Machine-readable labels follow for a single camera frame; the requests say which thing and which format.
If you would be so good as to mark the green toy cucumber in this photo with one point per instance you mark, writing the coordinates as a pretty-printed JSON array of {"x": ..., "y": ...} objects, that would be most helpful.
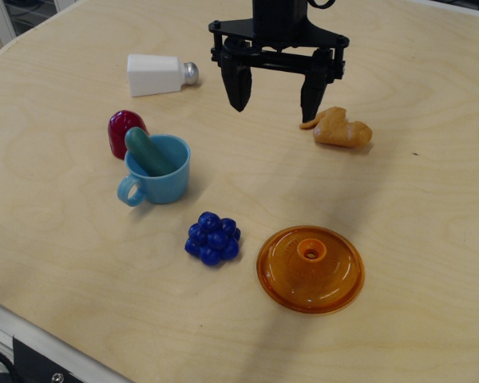
[{"x": 148, "y": 156}]

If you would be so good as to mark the dark red toy dome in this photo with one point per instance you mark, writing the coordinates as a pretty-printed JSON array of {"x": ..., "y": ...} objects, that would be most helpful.
[{"x": 119, "y": 123}]

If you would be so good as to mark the light blue plastic cup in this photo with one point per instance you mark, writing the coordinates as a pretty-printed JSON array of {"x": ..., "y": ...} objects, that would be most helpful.
[{"x": 138, "y": 186}]

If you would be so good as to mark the aluminium table frame rail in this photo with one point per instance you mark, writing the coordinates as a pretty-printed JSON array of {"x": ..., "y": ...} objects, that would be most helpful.
[{"x": 79, "y": 364}]

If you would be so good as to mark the toy fried chicken wing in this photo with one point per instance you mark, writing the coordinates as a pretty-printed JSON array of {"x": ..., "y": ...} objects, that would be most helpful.
[{"x": 332, "y": 127}]

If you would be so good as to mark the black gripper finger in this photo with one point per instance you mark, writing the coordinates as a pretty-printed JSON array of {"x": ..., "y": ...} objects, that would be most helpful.
[
  {"x": 236, "y": 73},
  {"x": 314, "y": 85}
]

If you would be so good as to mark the white salt shaker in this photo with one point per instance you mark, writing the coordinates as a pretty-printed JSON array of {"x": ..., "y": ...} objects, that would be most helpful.
[{"x": 151, "y": 74}]

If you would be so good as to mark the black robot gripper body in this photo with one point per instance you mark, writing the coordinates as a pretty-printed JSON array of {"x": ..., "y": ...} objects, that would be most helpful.
[{"x": 281, "y": 37}]

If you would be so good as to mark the orange transparent pot lid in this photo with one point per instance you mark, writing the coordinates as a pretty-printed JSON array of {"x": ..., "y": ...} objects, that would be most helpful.
[{"x": 310, "y": 269}]

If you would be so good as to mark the blue toy grape bunch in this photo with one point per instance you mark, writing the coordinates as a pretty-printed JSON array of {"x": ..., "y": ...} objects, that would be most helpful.
[{"x": 213, "y": 239}]

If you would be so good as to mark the black corner bracket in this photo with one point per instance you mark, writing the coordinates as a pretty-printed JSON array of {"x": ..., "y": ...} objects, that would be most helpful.
[{"x": 32, "y": 366}]

